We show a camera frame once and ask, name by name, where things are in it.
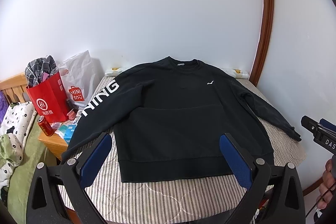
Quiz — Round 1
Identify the black sweatshirt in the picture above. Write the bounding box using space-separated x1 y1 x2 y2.
62 57 301 182

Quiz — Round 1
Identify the person's right hand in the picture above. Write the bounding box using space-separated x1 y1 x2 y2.
317 159 335 209

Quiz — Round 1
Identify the green bedding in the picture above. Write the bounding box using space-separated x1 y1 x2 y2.
7 118 56 223

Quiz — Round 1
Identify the wooden nightstand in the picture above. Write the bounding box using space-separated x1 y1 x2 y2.
38 131 68 161

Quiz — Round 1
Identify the red drink can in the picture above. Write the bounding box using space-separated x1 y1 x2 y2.
38 115 55 136

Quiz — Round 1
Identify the blue tissue packet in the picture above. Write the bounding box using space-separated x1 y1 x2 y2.
55 121 77 144

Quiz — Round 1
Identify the white dotted blanket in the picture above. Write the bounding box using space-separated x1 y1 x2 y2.
1 102 37 188

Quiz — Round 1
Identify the red paper shopping bag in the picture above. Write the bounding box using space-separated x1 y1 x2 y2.
26 72 70 123

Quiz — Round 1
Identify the purple cloth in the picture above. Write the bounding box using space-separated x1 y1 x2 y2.
0 91 9 124

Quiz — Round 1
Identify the wooden headboard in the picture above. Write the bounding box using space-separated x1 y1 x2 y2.
0 73 30 104

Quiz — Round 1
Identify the white Miniso plastic bag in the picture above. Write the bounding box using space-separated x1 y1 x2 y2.
58 51 104 109

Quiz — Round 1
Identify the grey plaid cloth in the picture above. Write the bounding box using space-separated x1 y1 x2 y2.
25 55 59 88

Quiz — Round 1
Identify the white floral bed sheet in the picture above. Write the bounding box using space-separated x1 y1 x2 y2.
104 67 249 79

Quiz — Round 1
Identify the black cable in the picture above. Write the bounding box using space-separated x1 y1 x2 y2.
305 181 336 217

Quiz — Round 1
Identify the brown wooden door frame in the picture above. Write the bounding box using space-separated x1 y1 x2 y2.
249 0 274 86

